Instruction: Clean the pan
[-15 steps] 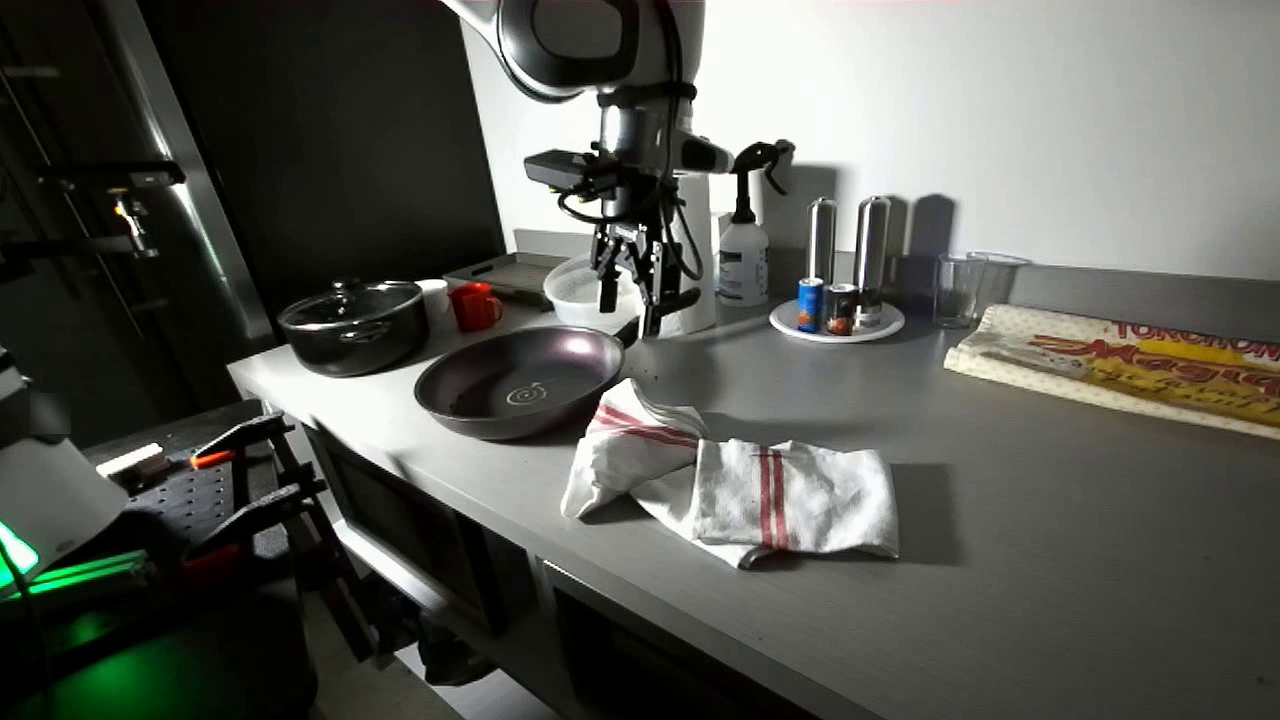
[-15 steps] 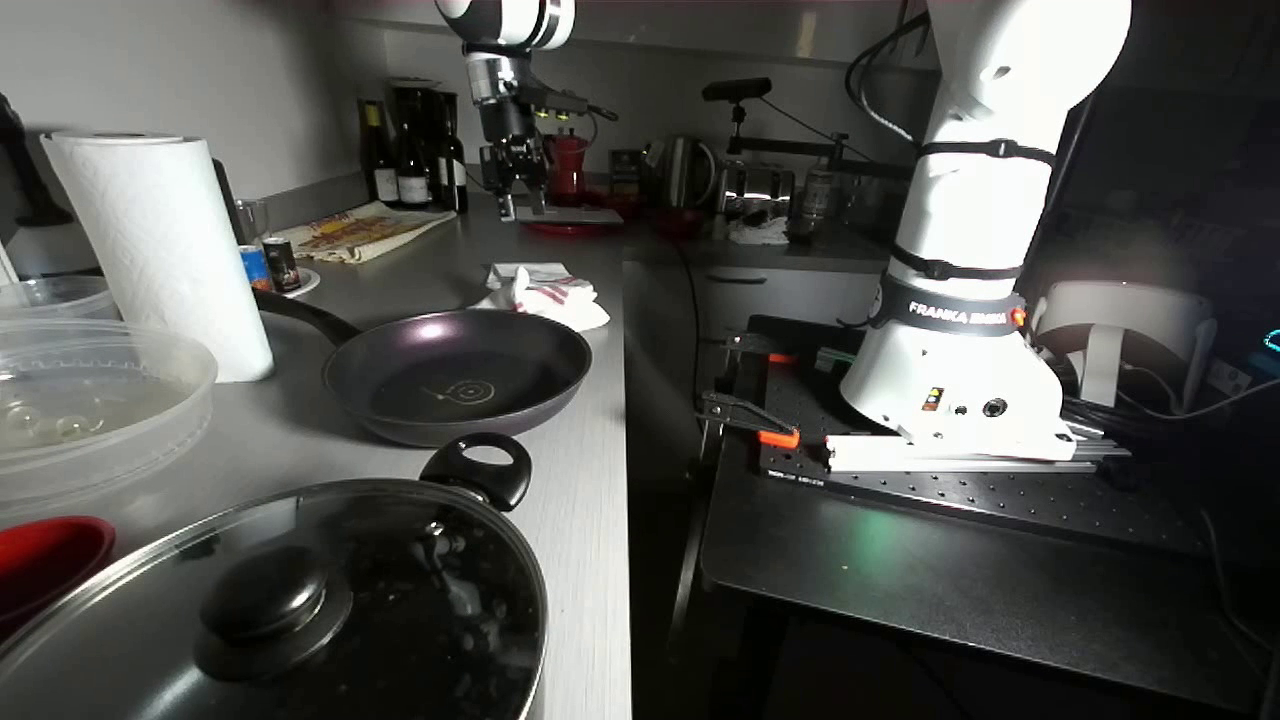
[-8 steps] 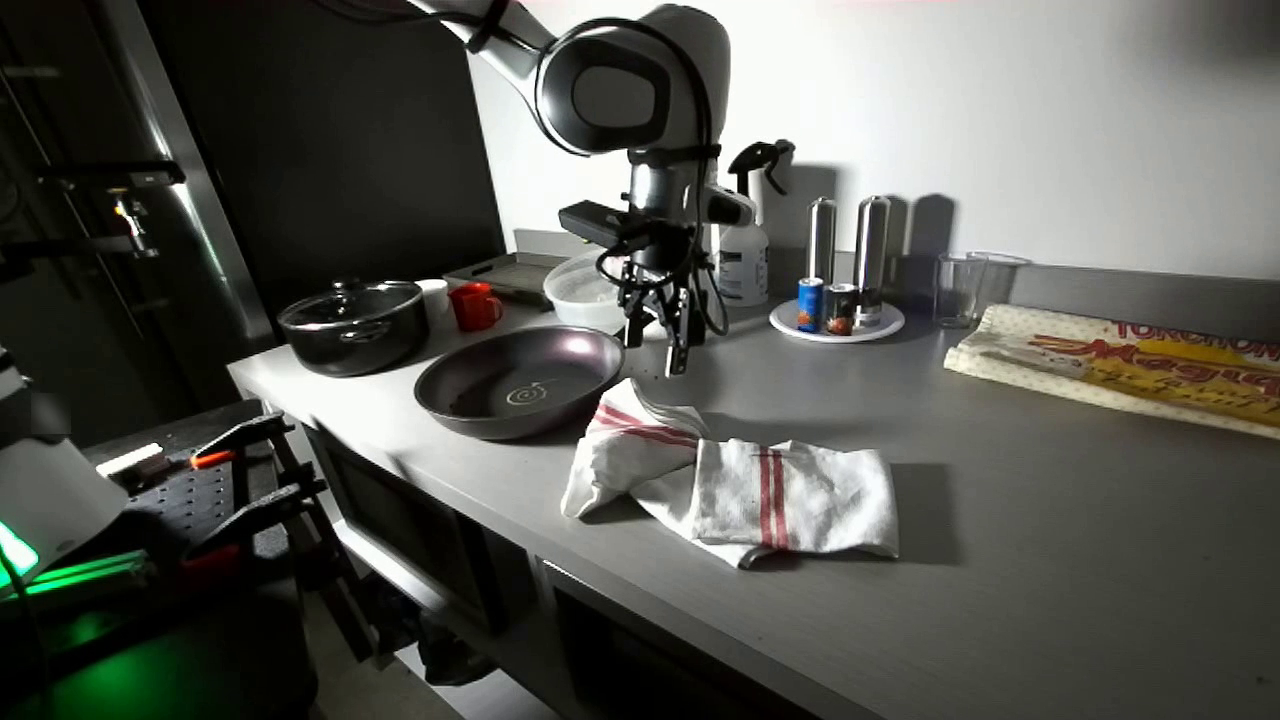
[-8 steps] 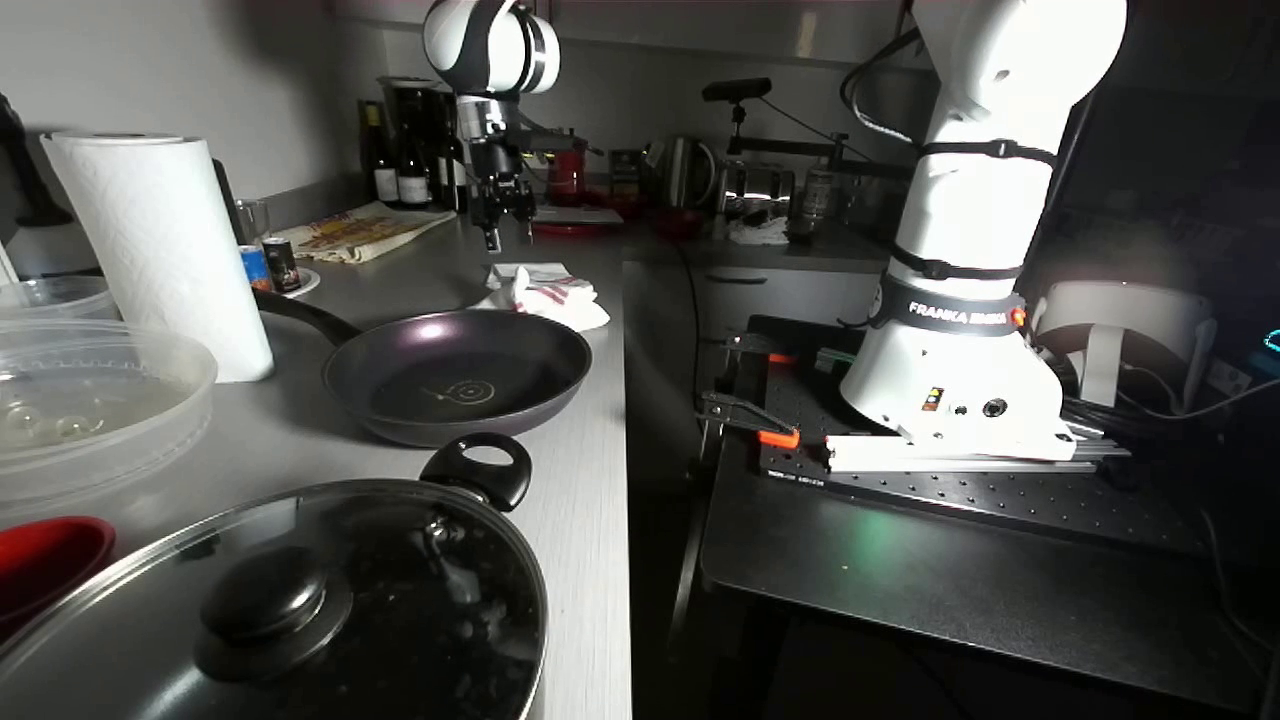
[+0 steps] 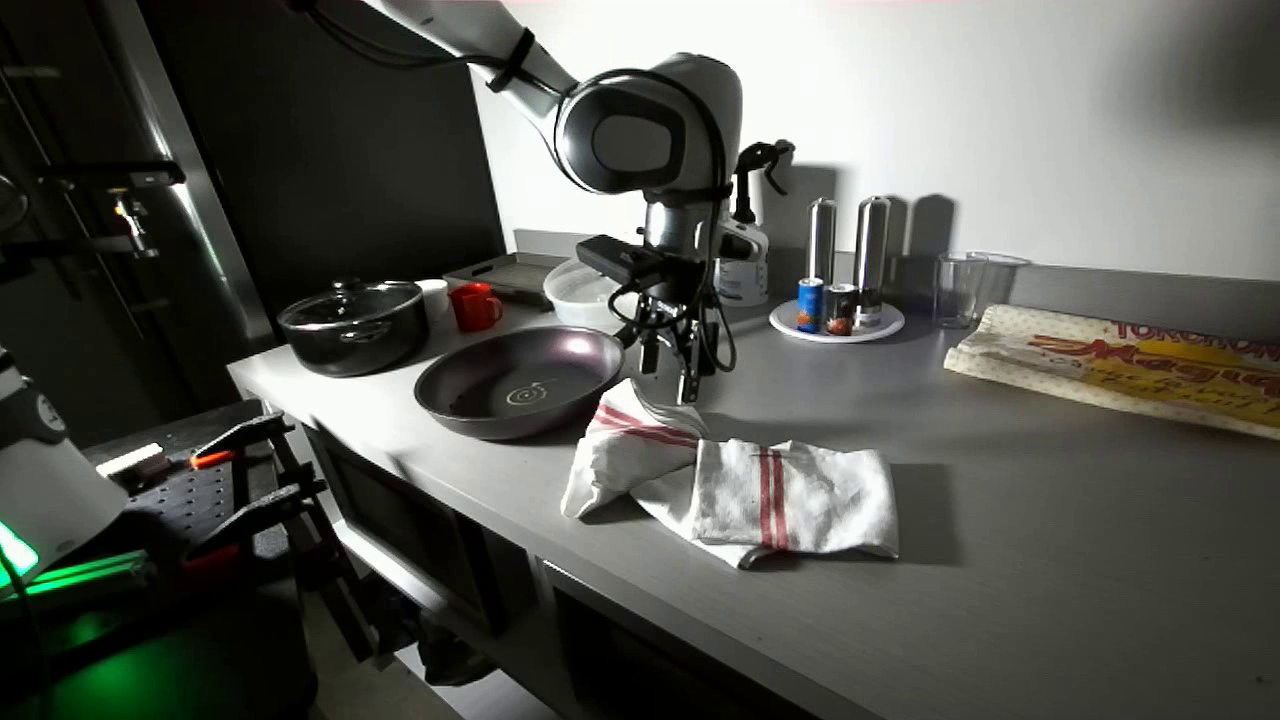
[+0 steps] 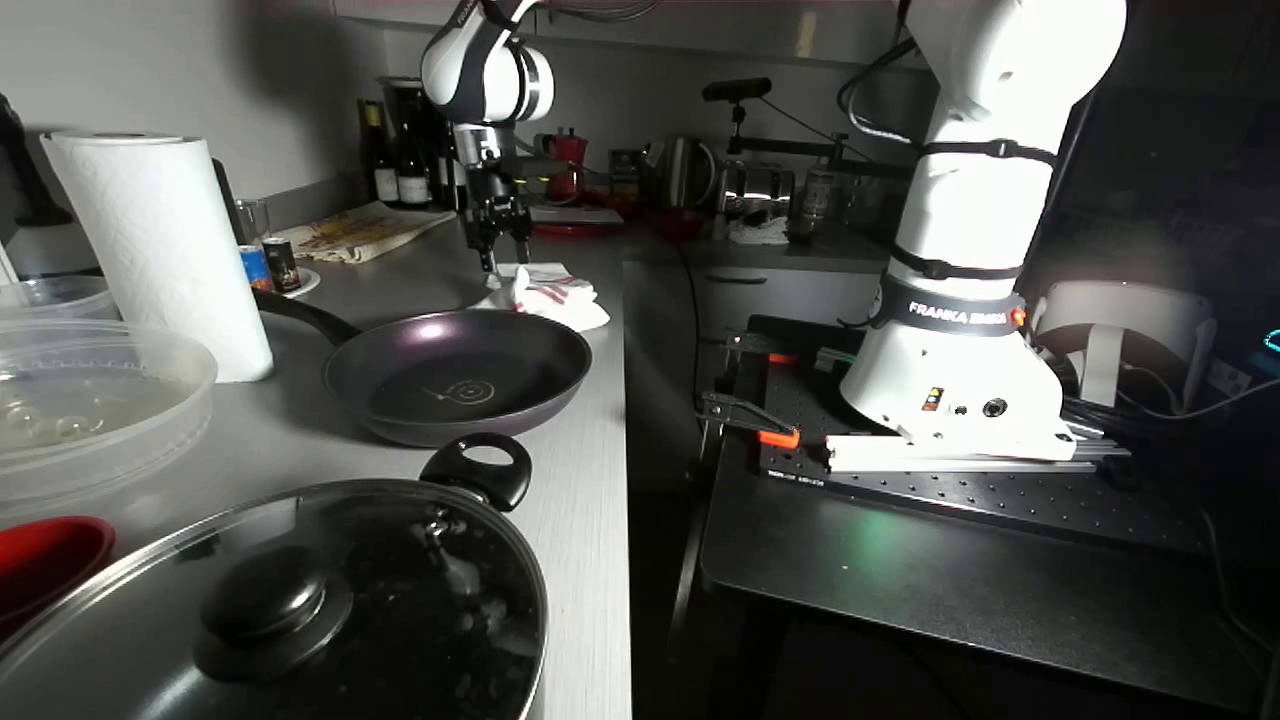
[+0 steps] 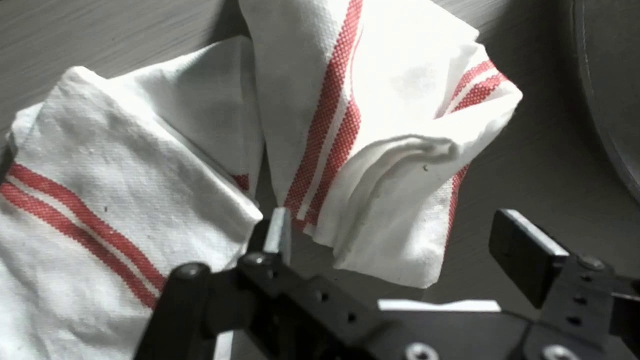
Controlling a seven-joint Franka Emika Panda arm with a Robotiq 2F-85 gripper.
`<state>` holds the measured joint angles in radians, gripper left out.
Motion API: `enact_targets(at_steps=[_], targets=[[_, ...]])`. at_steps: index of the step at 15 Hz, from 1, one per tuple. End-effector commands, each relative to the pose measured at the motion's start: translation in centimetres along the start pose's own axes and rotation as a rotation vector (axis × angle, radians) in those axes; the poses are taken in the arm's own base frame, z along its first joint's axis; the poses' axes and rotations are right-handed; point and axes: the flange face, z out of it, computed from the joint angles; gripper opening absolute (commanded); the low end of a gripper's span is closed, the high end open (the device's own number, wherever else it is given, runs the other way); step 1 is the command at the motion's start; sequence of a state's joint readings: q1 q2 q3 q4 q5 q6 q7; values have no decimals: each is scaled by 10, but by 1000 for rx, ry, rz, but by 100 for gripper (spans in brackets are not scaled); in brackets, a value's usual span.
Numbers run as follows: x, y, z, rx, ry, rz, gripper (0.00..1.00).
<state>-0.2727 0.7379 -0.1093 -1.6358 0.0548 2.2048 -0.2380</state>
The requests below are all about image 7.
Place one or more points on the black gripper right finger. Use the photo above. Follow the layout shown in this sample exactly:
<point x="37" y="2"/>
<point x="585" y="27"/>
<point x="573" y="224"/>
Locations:
<point x="532" y="261"/>

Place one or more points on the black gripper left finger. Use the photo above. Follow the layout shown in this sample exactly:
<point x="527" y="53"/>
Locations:
<point x="280" y="293"/>

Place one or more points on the white red-striped dish cloth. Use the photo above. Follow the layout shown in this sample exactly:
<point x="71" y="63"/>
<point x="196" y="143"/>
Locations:
<point x="400" y="101"/>
<point x="100" y="166"/>

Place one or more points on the black non-stick frying pan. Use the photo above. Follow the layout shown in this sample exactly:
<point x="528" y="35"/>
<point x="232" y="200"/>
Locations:
<point x="620" y="80"/>

